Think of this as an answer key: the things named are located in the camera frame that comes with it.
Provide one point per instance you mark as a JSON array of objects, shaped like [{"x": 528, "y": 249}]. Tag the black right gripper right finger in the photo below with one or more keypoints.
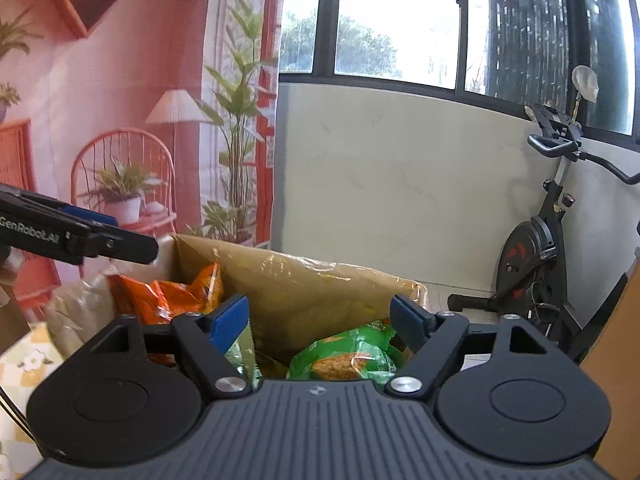
[{"x": 435, "y": 341}]

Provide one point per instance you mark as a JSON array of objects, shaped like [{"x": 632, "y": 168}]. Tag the black exercise bike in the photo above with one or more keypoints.
[{"x": 531, "y": 278}]

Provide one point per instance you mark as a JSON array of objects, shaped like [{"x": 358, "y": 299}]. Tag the black framed window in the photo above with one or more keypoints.
[{"x": 502, "y": 55}]

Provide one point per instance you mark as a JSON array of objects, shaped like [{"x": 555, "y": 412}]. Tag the orange snack bag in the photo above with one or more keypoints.
[{"x": 158, "y": 302}]

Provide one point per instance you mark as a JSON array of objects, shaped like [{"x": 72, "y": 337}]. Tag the brown cardboard box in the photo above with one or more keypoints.
[{"x": 294, "y": 301}]

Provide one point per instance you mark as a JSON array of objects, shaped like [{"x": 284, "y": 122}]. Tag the green snack bag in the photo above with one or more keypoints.
[{"x": 363, "y": 353}]

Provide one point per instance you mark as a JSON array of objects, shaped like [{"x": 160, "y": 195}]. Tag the wooden headboard panel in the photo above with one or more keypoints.
[{"x": 613, "y": 363}]

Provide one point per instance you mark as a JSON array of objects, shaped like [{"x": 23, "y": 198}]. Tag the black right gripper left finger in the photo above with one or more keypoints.
[{"x": 204, "y": 339}]

